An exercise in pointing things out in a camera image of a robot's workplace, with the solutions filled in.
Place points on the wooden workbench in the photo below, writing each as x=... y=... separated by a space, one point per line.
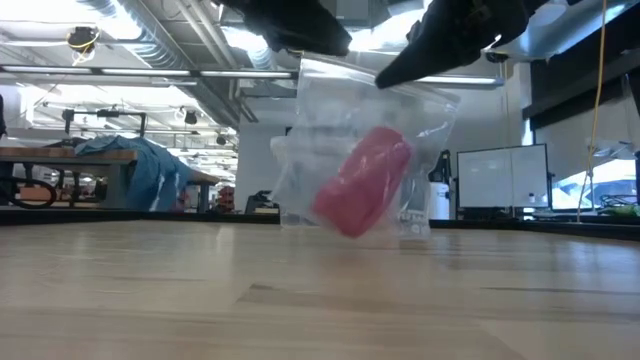
x=60 y=157

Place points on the bright computer monitor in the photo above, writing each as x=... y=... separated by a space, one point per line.
x=600 y=185

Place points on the clear zip bag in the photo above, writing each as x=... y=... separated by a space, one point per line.
x=340 y=100

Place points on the clear plastic bin lid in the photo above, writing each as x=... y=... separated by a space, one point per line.
x=280 y=143

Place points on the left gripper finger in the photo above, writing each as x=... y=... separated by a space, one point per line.
x=320 y=40

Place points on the green object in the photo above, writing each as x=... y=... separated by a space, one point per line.
x=622 y=210

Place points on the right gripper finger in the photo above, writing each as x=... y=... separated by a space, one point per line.
x=435 y=60

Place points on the black camera rig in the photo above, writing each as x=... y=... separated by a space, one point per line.
x=107 y=113

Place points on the red box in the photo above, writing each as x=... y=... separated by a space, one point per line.
x=226 y=199

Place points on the pink elastic bandage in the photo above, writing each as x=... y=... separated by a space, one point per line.
x=365 y=185

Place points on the blue cloth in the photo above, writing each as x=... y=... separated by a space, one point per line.
x=150 y=170

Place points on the ceiling light strip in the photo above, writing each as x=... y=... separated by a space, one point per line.
x=145 y=72

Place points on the white bottle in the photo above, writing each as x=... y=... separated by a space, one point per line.
x=440 y=202

